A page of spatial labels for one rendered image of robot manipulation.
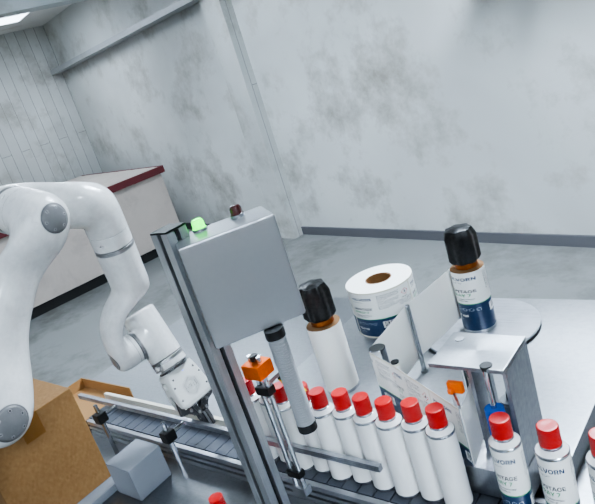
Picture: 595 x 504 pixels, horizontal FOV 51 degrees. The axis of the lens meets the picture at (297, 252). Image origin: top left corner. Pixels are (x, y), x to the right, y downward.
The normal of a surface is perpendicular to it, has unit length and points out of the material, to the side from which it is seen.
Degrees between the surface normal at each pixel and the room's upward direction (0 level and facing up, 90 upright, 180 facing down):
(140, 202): 90
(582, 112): 90
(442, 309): 90
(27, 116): 90
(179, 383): 68
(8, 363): 77
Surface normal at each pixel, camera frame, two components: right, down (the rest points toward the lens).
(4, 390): 0.71, -0.37
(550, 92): -0.72, 0.41
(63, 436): 0.74, -0.02
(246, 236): 0.28, 0.22
